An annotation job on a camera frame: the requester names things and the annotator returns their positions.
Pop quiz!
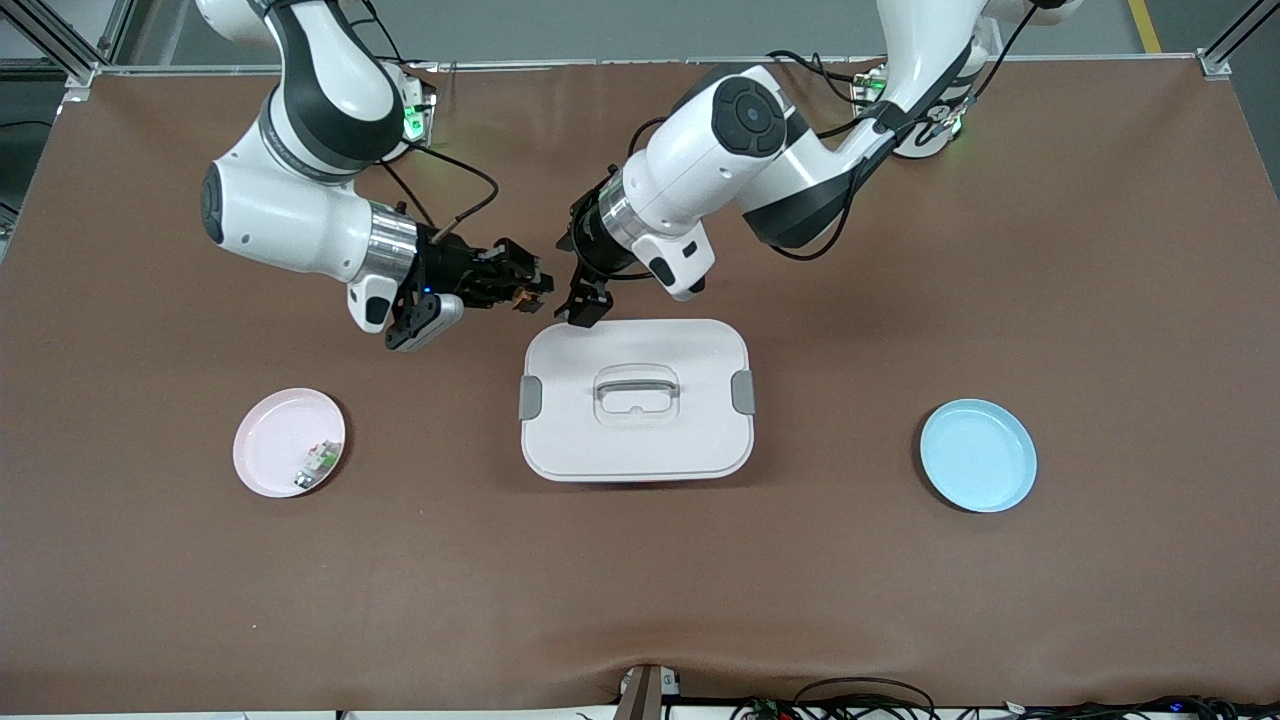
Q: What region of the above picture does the green and white switch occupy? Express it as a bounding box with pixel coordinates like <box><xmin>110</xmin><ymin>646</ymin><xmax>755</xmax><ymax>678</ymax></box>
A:
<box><xmin>293</xmin><ymin>440</ymin><xmax>340</xmax><ymax>491</ymax></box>

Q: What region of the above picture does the long black left arm cable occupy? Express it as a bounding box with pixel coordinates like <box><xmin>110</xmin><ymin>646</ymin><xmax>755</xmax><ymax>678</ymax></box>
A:
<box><xmin>765</xmin><ymin>0</ymin><xmax>1046</xmax><ymax>264</ymax></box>

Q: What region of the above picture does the black right arm base cable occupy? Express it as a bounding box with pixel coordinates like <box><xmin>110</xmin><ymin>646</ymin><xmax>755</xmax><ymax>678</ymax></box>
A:
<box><xmin>360</xmin><ymin>0</ymin><xmax>441</xmax><ymax>76</ymax></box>

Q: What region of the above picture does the pink round plate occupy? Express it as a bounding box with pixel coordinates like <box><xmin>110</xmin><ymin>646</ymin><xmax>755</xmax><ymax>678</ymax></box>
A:
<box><xmin>232</xmin><ymin>387</ymin><xmax>347</xmax><ymax>499</ymax></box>

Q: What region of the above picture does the black left arm base cable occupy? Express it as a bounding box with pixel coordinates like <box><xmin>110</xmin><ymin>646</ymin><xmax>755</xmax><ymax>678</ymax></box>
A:
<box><xmin>766</xmin><ymin>48</ymin><xmax>883</xmax><ymax>141</ymax></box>

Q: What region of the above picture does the aluminium frame profile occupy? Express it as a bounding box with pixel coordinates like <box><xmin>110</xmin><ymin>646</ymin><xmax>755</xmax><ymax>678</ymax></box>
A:
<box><xmin>1198</xmin><ymin>0</ymin><xmax>1280</xmax><ymax>79</ymax></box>
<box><xmin>0</xmin><ymin>0</ymin><xmax>137</xmax><ymax>87</ymax></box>

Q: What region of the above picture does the black arm base cable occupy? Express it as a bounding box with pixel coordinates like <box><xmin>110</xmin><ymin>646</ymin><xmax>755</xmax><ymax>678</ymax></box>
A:
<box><xmin>766</xmin><ymin>48</ymin><xmax>883</xmax><ymax>141</ymax></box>
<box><xmin>360</xmin><ymin>0</ymin><xmax>441</xmax><ymax>76</ymax></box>

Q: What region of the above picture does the storage box with white lid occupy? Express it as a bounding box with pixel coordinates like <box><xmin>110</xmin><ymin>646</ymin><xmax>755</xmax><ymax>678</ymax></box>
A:
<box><xmin>518</xmin><ymin>318</ymin><xmax>757</xmax><ymax>484</ymax></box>

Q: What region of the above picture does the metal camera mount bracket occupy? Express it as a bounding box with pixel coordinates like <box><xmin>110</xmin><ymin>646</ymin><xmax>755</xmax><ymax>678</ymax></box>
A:
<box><xmin>615</xmin><ymin>663</ymin><xmax>683</xmax><ymax>720</ymax></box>

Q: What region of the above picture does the light blue round plate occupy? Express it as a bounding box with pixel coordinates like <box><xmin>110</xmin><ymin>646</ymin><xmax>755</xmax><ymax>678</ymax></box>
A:
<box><xmin>919</xmin><ymin>398</ymin><xmax>1038</xmax><ymax>514</ymax></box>

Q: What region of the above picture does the black cable bundle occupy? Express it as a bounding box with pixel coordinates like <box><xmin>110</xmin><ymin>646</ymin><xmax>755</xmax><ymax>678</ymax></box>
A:
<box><xmin>1000</xmin><ymin>694</ymin><xmax>1280</xmax><ymax>720</ymax></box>
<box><xmin>730</xmin><ymin>677</ymin><xmax>941</xmax><ymax>720</ymax></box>

